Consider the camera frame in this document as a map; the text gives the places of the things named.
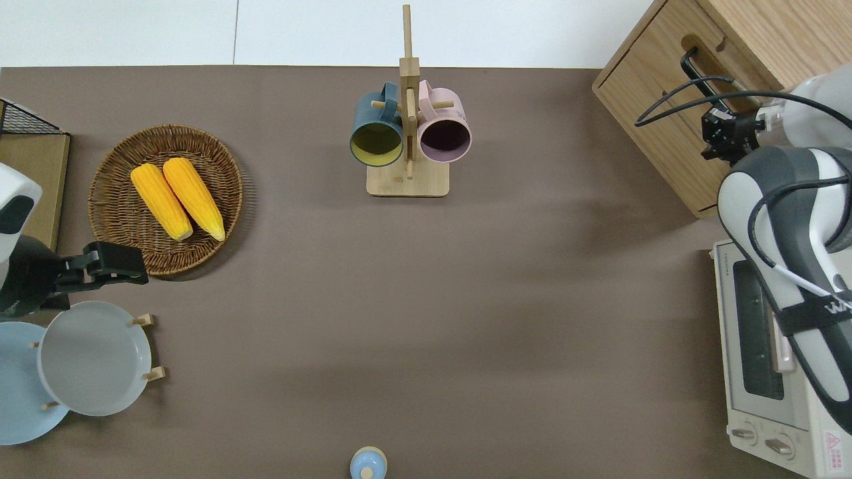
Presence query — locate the silver toaster oven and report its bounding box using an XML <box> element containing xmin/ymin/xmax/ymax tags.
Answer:
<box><xmin>710</xmin><ymin>238</ymin><xmax>852</xmax><ymax>479</ymax></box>

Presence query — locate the yellow corn cob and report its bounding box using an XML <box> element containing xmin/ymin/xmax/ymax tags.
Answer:
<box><xmin>163</xmin><ymin>157</ymin><xmax>226</xmax><ymax>242</ymax></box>
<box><xmin>130</xmin><ymin>164</ymin><xmax>194</xmax><ymax>242</ymax></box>

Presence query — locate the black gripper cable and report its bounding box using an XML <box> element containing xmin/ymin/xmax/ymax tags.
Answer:
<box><xmin>634</xmin><ymin>75</ymin><xmax>852</xmax><ymax>129</ymax></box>

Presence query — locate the wooden plate rack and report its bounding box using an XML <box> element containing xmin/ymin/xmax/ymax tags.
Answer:
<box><xmin>29</xmin><ymin>313</ymin><xmax>166</xmax><ymax>410</ymax></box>

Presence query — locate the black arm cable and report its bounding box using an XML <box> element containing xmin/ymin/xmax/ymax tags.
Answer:
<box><xmin>747</xmin><ymin>173</ymin><xmax>852</xmax><ymax>268</ymax></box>

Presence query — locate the wire shelf with patterned paper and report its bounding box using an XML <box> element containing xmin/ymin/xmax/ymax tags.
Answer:
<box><xmin>0</xmin><ymin>98</ymin><xmax>71</xmax><ymax>254</ymax></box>

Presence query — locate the wooden drawer cabinet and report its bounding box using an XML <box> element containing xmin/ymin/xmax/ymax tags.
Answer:
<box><xmin>592</xmin><ymin>0</ymin><xmax>852</xmax><ymax>220</ymax></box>

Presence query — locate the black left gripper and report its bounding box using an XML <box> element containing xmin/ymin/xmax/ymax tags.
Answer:
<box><xmin>0</xmin><ymin>236</ymin><xmax>150</xmax><ymax>318</ymax></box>

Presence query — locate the round wicker basket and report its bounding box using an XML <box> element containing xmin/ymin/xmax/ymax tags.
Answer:
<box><xmin>88</xmin><ymin>124</ymin><xmax>245</xmax><ymax>277</ymax></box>

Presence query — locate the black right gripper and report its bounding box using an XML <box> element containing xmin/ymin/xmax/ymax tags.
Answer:
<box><xmin>700</xmin><ymin>108</ymin><xmax>767</xmax><ymax>165</ymax></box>

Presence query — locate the wooden mug tree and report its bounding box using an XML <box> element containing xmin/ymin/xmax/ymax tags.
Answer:
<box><xmin>366</xmin><ymin>3</ymin><xmax>456</xmax><ymax>198</ymax></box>

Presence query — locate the teal mug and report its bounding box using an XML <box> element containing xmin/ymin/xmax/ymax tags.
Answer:
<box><xmin>349</xmin><ymin>82</ymin><xmax>406</xmax><ymax>168</ymax></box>

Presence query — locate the light blue plate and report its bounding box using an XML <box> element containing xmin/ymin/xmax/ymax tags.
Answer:
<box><xmin>0</xmin><ymin>321</ymin><xmax>71</xmax><ymax>446</ymax></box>

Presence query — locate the grey plate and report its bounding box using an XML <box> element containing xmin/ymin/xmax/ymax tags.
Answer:
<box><xmin>37</xmin><ymin>301</ymin><xmax>153</xmax><ymax>418</ymax></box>

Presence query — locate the pink mug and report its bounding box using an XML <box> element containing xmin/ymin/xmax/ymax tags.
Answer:
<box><xmin>417</xmin><ymin>80</ymin><xmax>473</xmax><ymax>164</ymax></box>

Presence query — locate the wooden drawer with black handle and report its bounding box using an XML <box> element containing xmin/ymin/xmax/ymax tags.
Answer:
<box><xmin>592</xmin><ymin>13</ymin><xmax>783</xmax><ymax>220</ymax></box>

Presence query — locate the blue call bell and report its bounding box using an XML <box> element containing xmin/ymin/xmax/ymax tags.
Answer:
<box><xmin>349</xmin><ymin>446</ymin><xmax>389</xmax><ymax>479</ymax></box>

